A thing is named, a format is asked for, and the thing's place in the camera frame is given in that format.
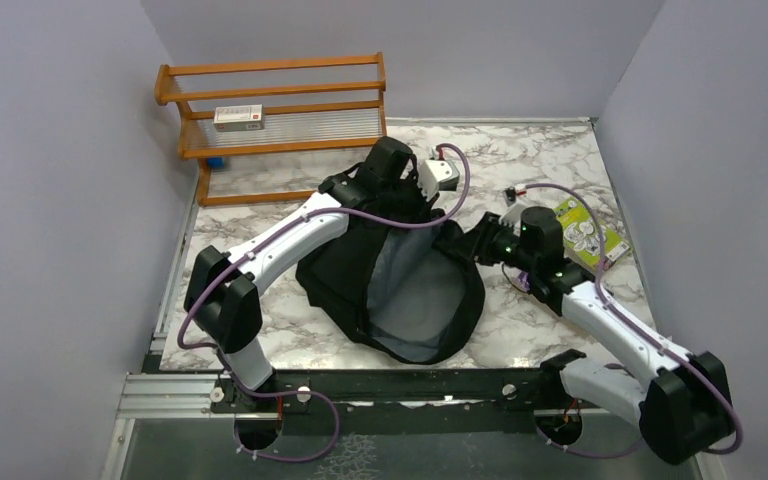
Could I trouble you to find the purple treehouse book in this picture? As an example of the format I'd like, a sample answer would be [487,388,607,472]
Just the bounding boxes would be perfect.
[514,271,531,294]

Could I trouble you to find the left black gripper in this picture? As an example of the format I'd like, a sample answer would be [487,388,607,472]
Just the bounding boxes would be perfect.
[378,169,440,234]

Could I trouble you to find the white red box on shelf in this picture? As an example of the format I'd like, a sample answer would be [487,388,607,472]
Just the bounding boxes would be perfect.
[212,104,264,132]

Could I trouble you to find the black student backpack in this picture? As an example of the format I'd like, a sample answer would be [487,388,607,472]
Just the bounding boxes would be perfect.
[295,217,486,365]

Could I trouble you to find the wooden shelf rack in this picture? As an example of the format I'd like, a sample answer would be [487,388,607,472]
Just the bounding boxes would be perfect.
[153,52,387,207]

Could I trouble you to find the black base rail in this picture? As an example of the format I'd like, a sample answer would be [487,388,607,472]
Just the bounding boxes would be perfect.
[209,368,584,436]

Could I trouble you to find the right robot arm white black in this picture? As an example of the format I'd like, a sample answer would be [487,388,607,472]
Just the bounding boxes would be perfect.
[455,207,739,465]

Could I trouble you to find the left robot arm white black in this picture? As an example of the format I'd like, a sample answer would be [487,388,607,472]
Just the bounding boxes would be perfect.
[181,136,471,411]

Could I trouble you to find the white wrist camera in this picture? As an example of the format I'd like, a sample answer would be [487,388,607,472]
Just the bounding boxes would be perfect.
[417,159,460,200]
[500,187,526,229]

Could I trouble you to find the green comic book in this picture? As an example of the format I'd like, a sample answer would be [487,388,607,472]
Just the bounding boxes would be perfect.
[554,196,632,273]

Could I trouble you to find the blue object under shelf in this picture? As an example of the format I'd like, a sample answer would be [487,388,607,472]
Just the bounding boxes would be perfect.
[206,157,225,169]

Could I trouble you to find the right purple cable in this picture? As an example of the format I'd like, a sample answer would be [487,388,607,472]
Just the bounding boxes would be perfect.
[503,183,744,460]

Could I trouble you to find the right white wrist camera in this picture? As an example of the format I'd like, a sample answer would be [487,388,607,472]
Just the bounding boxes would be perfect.
[500,187,526,229]

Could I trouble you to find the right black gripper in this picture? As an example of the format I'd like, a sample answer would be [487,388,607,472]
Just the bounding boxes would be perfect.
[446,211,537,274]

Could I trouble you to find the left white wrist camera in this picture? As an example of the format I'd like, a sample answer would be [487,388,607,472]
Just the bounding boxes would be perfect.
[417,159,460,200]

